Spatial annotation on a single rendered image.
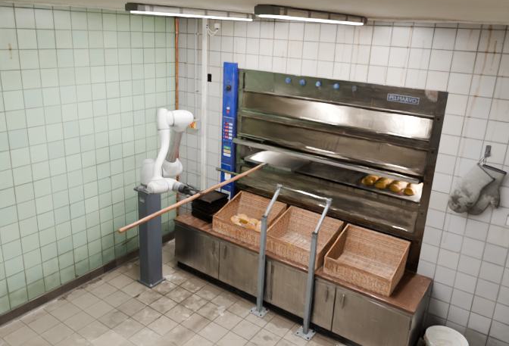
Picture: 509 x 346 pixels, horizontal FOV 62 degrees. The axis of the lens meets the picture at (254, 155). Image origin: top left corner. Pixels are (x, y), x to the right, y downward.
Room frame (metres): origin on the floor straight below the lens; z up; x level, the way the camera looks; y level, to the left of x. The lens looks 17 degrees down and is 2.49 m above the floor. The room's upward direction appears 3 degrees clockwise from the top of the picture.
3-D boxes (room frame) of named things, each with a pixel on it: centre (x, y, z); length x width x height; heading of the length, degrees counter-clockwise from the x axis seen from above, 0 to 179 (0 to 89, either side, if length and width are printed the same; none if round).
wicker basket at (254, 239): (3.81, 0.02, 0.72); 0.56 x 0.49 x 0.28; 57
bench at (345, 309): (3.53, -0.35, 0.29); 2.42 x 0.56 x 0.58; 56
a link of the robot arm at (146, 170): (3.75, 0.97, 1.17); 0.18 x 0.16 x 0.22; 123
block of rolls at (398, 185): (3.75, -1.33, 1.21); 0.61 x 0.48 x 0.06; 146
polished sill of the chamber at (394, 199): (3.73, -0.62, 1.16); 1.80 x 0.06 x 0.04; 56
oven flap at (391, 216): (3.71, -0.60, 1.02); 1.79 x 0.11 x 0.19; 56
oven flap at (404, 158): (3.71, -0.60, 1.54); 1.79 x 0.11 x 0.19; 56
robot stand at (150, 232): (3.74, 0.97, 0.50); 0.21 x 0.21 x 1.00; 56
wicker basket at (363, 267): (3.14, -0.97, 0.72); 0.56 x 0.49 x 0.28; 57
